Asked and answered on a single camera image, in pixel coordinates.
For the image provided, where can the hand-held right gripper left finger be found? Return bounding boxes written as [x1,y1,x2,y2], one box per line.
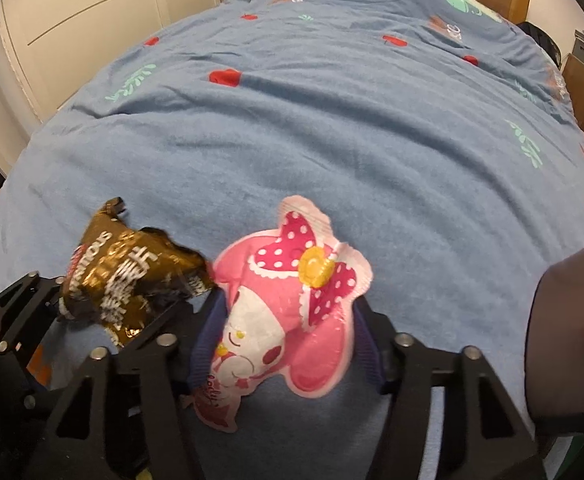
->
[42,292,223,480]

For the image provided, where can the brown foil snack packet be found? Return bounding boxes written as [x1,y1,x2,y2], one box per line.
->
[56,197,210,348]

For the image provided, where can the pink character-shaped snack packet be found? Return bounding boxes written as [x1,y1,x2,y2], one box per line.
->
[182,195,375,433]

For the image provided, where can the black cylindrical container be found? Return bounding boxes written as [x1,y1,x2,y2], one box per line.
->
[524,232,584,453]

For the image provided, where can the white wardrobe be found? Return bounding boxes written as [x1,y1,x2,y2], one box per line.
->
[0,0,263,181]

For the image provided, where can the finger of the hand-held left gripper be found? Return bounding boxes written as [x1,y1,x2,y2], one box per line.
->
[0,357,67,428]
[0,271,68,361]

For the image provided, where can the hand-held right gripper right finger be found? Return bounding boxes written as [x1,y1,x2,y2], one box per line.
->
[354,299,548,480]

